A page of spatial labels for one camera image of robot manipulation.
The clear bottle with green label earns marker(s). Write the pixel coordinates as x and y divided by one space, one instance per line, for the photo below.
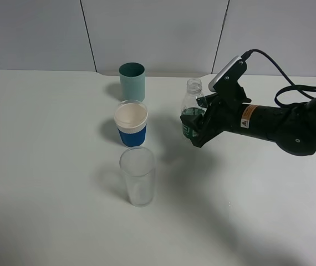
194 90

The white cup with blue sleeve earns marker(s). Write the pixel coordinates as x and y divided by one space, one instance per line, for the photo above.
131 120

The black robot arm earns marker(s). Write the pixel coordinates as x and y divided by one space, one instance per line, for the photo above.
292 128

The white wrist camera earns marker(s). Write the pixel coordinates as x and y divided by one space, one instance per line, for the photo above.
222 73

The tall clear glass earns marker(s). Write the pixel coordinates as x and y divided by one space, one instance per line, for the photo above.
137 165

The teal plastic cup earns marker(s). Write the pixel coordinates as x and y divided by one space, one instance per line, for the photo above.
132 80

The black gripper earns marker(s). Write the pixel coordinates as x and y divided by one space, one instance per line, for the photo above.
224 111

